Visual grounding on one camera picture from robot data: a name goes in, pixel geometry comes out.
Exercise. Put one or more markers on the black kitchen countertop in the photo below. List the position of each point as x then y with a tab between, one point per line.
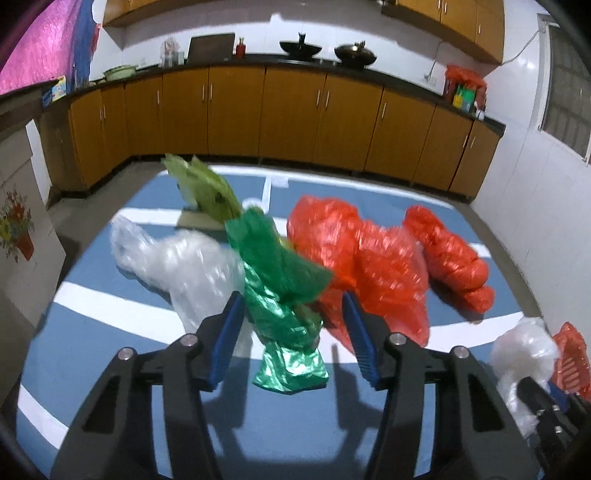
277	62

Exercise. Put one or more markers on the pink hanging cloth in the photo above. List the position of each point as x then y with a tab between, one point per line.
41	41

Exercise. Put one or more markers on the red bag on condiments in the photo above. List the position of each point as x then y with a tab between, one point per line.
464	76

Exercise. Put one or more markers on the light green plastic bag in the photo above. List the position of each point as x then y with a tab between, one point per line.
207	189

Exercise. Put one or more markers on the white cabinet with flower sticker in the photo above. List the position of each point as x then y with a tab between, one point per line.
27	161

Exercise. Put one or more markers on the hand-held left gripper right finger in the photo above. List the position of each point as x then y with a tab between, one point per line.
360	341

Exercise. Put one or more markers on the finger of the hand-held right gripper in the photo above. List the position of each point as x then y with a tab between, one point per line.
549	415

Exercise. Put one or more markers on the green carton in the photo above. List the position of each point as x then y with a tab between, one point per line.
464	98

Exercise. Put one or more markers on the red bottle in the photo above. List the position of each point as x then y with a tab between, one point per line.
240	48

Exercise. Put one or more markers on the blue striped tablecloth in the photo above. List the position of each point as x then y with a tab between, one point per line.
92	263

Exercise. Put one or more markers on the clear glass jar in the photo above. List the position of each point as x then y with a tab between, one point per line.
170	53

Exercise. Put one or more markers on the clear plastic bag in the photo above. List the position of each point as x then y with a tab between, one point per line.
184	267

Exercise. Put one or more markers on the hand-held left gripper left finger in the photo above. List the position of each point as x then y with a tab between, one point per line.
226	337

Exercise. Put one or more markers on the blue box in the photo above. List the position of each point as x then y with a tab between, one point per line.
54	90

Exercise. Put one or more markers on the wooden upper kitchen cabinets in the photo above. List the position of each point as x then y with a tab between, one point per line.
461	18

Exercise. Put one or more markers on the large red plastic bag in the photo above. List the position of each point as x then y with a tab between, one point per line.
369	258

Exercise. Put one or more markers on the wooden lower kitchen cabinets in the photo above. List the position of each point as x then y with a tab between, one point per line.
291	115

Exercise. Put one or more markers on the red plastic bin liner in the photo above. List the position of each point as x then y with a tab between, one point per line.
570	334

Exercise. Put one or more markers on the white bag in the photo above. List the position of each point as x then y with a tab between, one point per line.
521	350

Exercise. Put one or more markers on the white wall outlet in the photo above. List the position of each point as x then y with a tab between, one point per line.
431	78

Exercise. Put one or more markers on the black pot with lid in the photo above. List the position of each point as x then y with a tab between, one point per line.
355	54

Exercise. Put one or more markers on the green basin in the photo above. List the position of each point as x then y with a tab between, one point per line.
120	73

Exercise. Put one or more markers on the wooden kitchen cabinets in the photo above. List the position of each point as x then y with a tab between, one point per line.
291	115
461	18

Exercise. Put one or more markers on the crumpled red plastic bag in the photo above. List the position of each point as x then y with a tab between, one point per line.
452	263

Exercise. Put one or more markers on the shiny green plastic bag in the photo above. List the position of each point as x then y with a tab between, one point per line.
277	277

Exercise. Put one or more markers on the black wok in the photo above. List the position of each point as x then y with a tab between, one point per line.
300	47

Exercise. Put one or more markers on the barred window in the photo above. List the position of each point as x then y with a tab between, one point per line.
568	101

